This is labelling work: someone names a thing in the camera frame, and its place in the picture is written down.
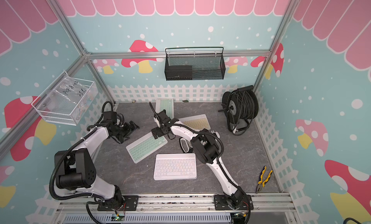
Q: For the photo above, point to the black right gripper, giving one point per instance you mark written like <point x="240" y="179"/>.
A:
<point x="158" y="133"/>

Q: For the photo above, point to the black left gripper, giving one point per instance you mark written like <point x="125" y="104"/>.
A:
<point x="128" y="130"/>

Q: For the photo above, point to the green key keyboard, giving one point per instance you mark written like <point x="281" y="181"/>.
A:
<point x="145" y="146"/>
<point x="167" y="105"/>

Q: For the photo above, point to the yellow key white keyboard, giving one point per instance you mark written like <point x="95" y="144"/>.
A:
<point x="198" y="122"/>

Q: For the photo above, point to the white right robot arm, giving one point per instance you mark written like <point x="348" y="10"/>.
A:
<point x="208" y="149"/>

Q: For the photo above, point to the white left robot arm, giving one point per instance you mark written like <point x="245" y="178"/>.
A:
<point x="75" y="174"/>

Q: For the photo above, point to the black box in basket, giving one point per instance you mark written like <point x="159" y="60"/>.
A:
<point x="178" y="72"/>

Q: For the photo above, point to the plastic bag in basket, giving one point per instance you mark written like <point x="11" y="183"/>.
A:
<point x="69" y="92"/>

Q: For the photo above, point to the black wire mesh basket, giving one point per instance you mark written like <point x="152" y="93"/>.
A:
<point x="207" y="62"/>

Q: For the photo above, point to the clear wire wall basket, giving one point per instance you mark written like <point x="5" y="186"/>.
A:
<point x="46" y="107"/>

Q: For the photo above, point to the black cable reel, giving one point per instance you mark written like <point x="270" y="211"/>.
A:
<point x="240" y="107"/>

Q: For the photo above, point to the yellow handled pliers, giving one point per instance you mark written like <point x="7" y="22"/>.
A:
<point x="262" y="181"/>

